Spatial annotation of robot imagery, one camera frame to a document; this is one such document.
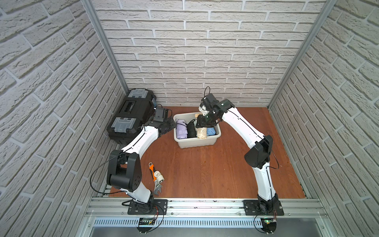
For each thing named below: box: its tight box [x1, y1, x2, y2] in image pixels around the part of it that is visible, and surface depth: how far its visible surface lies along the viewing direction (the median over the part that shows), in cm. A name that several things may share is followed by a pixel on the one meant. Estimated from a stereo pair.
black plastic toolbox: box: [107, 87, 157, 145], surface depth 94 cm
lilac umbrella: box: [175, 118, 189, 140], surface depth 92 cm
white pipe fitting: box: [153, 170, 165, 184], surface depth 83 cm
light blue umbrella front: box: [206, 127, 217, 137], surface depth 91 cm
